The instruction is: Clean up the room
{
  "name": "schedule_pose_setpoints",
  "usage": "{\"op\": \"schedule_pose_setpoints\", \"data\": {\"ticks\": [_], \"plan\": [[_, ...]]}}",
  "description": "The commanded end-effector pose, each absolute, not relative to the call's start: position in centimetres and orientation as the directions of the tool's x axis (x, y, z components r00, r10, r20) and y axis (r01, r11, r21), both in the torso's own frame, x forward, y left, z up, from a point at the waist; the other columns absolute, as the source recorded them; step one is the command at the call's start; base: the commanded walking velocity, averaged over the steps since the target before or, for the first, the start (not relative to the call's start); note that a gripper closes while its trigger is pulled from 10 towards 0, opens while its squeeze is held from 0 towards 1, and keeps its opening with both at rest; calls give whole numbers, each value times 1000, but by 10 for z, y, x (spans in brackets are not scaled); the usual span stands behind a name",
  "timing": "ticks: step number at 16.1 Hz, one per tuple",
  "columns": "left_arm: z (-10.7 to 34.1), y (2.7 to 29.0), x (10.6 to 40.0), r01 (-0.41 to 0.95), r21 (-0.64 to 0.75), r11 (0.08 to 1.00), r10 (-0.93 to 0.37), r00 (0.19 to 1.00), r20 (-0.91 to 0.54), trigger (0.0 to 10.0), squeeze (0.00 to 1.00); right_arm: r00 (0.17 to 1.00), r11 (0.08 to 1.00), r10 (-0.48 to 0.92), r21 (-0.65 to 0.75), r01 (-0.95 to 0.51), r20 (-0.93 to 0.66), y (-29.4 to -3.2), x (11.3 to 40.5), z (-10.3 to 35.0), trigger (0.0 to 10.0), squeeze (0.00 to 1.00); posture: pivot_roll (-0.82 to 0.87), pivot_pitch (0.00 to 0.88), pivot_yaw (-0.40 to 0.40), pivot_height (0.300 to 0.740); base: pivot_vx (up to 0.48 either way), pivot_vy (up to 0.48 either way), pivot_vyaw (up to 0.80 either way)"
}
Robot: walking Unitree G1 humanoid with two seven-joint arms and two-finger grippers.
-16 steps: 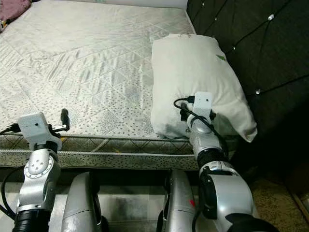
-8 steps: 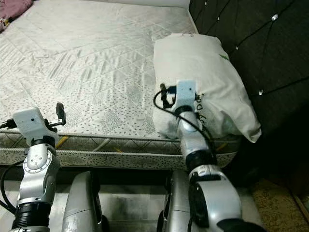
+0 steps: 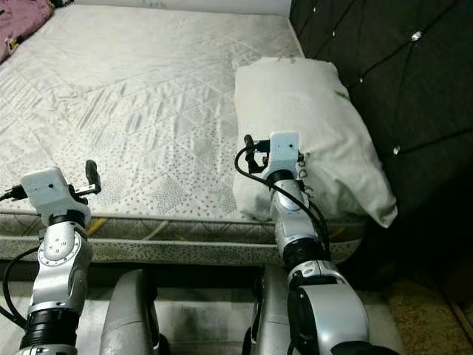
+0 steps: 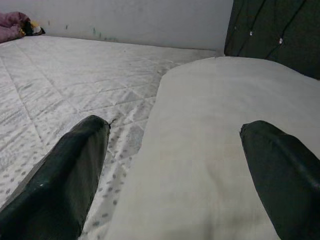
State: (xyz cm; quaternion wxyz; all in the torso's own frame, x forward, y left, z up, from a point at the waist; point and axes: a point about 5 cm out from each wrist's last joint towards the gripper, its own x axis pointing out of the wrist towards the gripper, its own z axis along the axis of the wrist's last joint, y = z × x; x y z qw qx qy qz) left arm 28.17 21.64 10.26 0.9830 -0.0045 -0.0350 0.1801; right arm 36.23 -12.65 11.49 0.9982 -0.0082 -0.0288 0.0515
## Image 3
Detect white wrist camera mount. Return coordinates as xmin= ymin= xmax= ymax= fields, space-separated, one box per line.
xmin=20 ymin=167 xmax=79 ymax=217
xmin=268 ymin=132 xmax=302 ymax=177

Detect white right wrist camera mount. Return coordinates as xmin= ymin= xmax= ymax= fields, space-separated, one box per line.
xmin=268 ymin=132 xmax=302 ymax=177

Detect grey robot left leg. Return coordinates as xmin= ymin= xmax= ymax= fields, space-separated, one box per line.
xmin=100 ymin=268 xmax=165 ymax=355

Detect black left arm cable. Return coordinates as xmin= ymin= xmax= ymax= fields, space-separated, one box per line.
xmin=0 ymin=186 xmax=41 ymax=330

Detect off-white pillow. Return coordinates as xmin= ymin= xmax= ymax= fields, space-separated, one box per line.
xmin=233 ymin=58 xmax=398 ymax=229

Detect dark bed frame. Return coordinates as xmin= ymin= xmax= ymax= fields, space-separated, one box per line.
xmin=0 ymin=259 xmax=296 ymax=285

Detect white quilted mattress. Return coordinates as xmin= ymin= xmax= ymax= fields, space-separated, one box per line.
xmin=0 ymin=6 xmax=370 ymax=266

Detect black tufted headboard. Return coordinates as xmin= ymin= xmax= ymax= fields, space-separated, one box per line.
xmin=288 ymin=0 xmax=473 ymax=293

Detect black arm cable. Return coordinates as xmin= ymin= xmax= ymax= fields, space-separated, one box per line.
xmin=234 ymin=143 xmax=333 ymax=257
xmin=0 ymin=186 xmax=41 ymax=330

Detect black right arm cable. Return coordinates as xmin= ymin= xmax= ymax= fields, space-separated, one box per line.
xmin=234 ymin=143 xmax=333 ymax=257

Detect purple Mickey print blanket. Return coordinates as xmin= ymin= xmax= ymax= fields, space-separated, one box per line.
xmin=0 ymin=0 xmax=54 ymax=62

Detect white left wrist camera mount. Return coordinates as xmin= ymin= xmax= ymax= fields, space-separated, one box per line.
xmin=20 ymin=167 xmax=79 ymax=217

